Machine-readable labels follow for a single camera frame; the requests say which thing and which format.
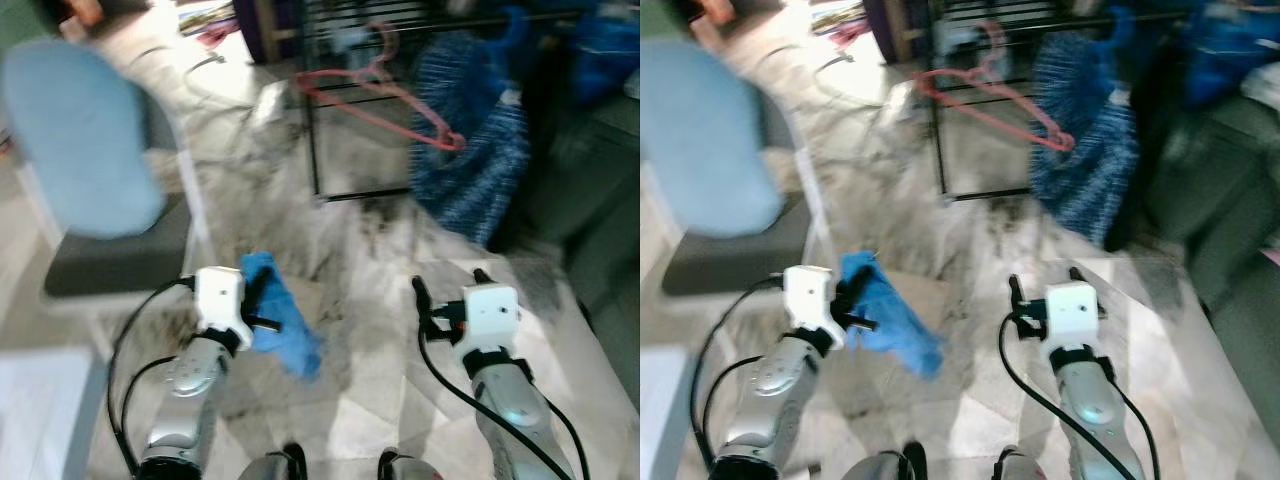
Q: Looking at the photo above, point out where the blue cloth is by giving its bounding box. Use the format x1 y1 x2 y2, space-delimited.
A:
240 251 324 381
838 250 946 379

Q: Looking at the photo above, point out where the pink wire hanger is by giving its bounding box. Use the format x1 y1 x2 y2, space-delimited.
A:
293 22 468 153
915 20 1079 153

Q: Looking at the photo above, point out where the black folding chair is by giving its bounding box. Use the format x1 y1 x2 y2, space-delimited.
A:
20 85 216 361
655 85 831 341

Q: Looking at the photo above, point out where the grey leather sofa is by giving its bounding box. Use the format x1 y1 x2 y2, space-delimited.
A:
500 90 641 401
1130 90 1280 480

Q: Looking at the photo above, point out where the robot left leg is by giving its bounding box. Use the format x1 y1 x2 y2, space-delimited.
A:
238 443 307 480
840 443 926 480

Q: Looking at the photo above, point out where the robot leg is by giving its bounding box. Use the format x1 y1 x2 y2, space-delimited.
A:
993 448 1046 480
840 443 926 480
377 450 443 480
238 443 307 480

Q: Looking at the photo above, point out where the black metal clothes rack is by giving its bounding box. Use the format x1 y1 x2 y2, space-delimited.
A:
298 0 601 207
925 0 1236 206

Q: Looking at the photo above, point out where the robot right leg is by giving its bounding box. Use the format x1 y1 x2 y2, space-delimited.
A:
993 448 1046 480
377 450 443 480

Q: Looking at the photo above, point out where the blue cushion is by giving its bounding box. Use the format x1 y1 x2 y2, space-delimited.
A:
0 40 168 239
640 40 786 239

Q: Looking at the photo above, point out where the bright blue garment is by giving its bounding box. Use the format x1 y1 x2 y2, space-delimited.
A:
1180 0 1280 109
570 0 641 103

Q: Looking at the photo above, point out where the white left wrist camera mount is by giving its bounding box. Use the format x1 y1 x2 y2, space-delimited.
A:
783 265 839 351
194 266 251 351

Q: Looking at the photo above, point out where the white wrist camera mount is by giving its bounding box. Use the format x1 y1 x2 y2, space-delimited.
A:
194 266 251 351
458 284 521 351
1045 282 1101 349
783 265 839 351

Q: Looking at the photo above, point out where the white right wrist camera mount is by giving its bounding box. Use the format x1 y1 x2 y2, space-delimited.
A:
1045 282 1101 349
458 284 521 351

